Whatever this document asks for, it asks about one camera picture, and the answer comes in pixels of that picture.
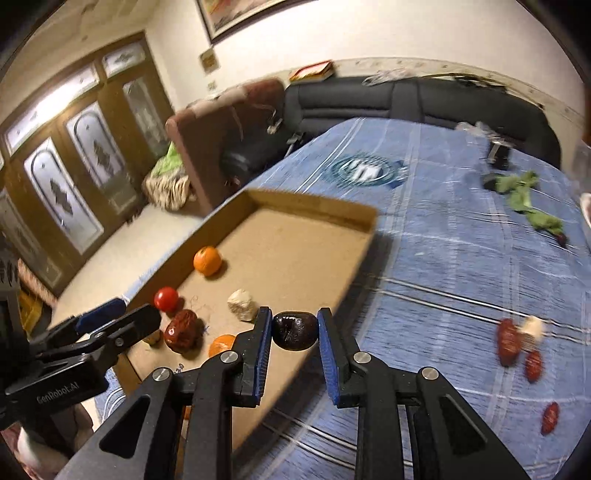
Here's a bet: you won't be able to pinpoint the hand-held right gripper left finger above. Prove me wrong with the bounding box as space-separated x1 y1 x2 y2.
55 306 273 480

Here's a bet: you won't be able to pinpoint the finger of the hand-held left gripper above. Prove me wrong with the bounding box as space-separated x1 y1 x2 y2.
46 298 127 343
28 303 162 370

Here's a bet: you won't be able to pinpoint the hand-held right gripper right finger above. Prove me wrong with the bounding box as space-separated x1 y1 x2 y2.
317 307 532 480

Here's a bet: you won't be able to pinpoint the black date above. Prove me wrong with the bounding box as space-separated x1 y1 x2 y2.
272 312 319 353

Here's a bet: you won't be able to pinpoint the red cherry tomato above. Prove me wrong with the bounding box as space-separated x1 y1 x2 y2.
154 287 180 311

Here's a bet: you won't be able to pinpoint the glossy red date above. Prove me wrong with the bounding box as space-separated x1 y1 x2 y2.
164 309 200 354

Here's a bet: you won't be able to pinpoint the small orange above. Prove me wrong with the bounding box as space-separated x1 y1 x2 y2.
193 246 223 277

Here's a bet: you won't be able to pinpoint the cardboard box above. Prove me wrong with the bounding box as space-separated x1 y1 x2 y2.
111 188 379 453

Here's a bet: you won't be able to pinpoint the person's left forearm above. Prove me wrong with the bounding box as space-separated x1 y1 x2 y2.
0 415 93 480

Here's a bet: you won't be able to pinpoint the yellow plastic crate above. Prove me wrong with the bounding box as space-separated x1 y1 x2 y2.
18 291 57 329

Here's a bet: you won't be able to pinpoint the wooden glass double doors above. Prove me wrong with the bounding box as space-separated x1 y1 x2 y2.
0 30 178 296

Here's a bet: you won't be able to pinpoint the striped beige blanket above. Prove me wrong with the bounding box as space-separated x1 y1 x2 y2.
143 173 197 212

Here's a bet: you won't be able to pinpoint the green blanket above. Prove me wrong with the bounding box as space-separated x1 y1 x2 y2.
152 141 185 178

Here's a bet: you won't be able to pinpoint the dark red date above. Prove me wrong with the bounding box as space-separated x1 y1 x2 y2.
497 318 522 367

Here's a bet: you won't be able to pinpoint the brown armchair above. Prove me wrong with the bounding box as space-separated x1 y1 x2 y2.
165 78 287 217

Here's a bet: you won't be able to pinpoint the beige sugarcane cube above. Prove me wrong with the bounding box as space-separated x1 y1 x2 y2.
519 315 546 347

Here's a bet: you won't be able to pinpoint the small red date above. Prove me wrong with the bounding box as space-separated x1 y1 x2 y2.
541 401 560 436

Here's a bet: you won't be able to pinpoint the green leafy vegetable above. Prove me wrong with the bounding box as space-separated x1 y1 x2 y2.
496 171 566 236

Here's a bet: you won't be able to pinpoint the dark grey sofa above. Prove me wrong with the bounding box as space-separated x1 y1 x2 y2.
221 76 561 185

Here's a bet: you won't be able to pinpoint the black electronic device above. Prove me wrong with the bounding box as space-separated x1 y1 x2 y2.
489 138 513 169

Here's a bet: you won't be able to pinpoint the red flat box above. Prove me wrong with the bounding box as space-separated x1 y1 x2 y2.
288 60 334 82

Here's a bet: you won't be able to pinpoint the clear plastic wrap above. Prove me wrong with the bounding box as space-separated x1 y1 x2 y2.
362 68 416 88

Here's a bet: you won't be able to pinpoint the dark wooden stick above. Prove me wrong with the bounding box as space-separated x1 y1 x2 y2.
452 71 509 90

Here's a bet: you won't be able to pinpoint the framed wall painting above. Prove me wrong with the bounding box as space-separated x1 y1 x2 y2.
196 0 319 45

